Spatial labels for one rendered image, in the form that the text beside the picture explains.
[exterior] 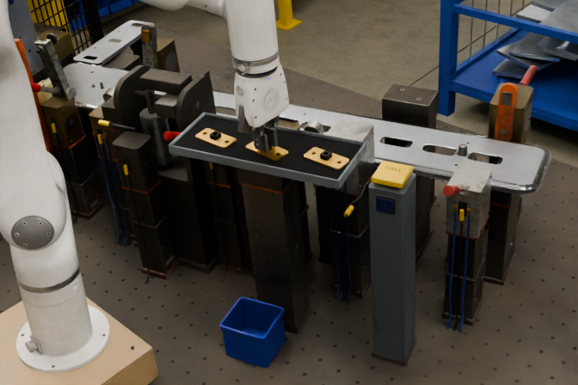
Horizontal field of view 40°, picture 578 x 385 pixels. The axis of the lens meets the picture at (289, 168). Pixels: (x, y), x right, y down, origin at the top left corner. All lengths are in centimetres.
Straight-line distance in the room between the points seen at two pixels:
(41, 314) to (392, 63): 309
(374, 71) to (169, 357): 279
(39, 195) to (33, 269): 19
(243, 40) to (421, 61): 308
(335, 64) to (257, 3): 308
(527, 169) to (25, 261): 103
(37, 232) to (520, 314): 104
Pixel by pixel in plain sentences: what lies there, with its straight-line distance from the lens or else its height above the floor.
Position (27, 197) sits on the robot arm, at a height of 122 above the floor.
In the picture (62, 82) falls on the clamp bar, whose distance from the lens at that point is 210.
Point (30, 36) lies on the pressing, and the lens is 242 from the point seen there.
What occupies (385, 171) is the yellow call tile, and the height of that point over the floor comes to 116.
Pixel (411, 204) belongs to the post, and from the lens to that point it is 151.
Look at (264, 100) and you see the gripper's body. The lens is 146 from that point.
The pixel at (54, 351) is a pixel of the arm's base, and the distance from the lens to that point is 173.
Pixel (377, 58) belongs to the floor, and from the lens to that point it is 448.
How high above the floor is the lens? 199
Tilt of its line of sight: 34 degrees down
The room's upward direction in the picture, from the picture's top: 6 degrees counter-clockwise
